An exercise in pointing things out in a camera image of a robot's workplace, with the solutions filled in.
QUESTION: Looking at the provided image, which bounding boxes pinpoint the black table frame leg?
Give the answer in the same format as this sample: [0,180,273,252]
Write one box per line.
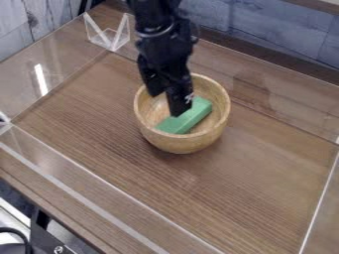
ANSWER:
[30,209,86,254]

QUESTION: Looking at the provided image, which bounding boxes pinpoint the green rectangular stick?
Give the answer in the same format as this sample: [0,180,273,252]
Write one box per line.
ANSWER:
[155,96,213,135]

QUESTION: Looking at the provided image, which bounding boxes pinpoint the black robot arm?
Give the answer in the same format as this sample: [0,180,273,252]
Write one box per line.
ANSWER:
[125,0,195,117]

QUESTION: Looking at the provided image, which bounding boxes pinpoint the clear acrylic enclosure wall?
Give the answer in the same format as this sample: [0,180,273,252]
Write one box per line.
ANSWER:
[0,113,223,254]

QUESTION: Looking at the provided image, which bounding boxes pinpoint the wooden bowl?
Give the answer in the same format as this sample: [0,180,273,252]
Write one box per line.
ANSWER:
[133,73,232,154]

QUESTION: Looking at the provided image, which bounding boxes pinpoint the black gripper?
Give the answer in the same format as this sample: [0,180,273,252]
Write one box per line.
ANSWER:
[135,21,195,117]

